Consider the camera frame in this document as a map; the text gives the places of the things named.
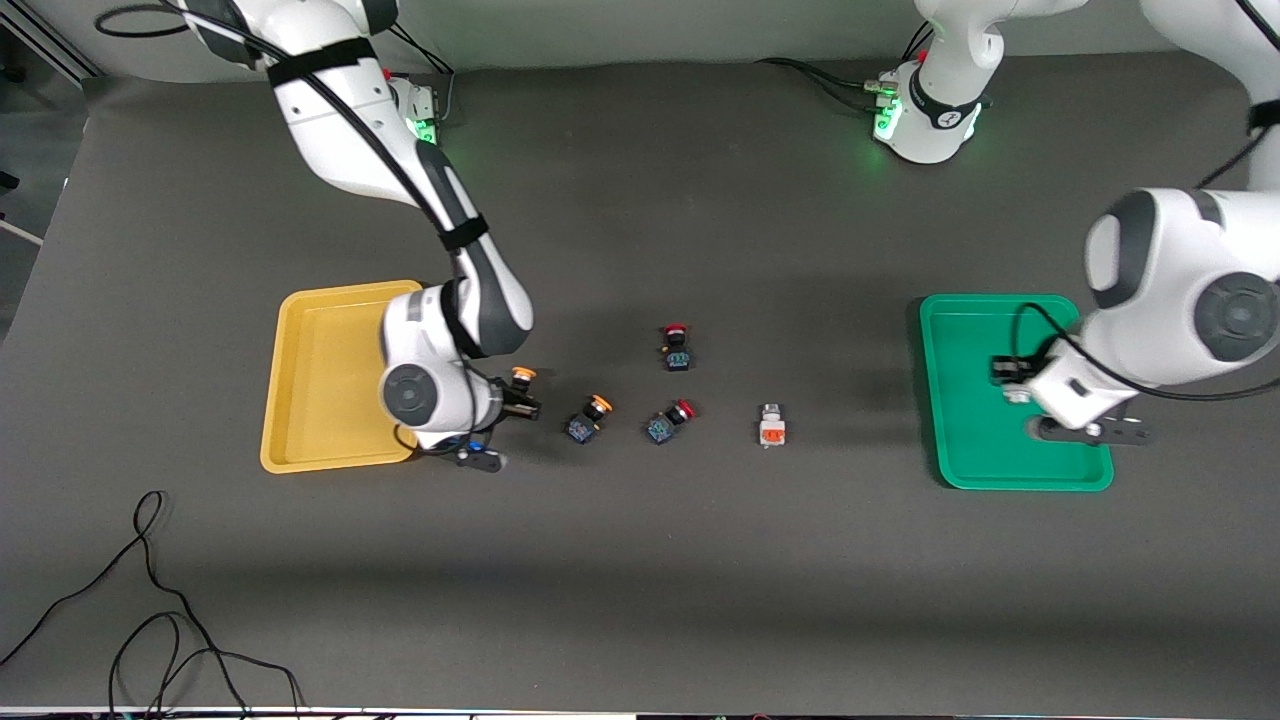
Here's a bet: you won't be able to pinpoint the green plastic tray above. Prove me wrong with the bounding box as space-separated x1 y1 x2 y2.
919 293 1115 492

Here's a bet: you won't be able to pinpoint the yellow plastic tray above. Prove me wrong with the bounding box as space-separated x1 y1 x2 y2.
260 280 426 474

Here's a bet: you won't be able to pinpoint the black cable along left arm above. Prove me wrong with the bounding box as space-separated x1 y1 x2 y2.
1008 0 1280 403

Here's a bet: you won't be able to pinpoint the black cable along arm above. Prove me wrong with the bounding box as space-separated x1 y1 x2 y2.
1008 0 1280 403
95 5 501 453

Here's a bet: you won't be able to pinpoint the black cable along right arm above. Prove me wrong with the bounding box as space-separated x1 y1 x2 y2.
95 5 501 453

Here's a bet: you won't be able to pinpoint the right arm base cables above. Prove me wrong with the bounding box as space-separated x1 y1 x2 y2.
385 20 457 127

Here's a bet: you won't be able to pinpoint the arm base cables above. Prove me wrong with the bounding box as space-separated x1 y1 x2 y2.
755 20 936 113
385 20 457 127

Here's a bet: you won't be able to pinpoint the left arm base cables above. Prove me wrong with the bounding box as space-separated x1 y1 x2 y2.
755 20 936 113

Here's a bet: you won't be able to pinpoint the loose black cable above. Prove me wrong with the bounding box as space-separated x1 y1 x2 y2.
0 490 306 719

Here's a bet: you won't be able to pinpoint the aluminium rail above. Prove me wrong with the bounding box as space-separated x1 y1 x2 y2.
0 18 106 86

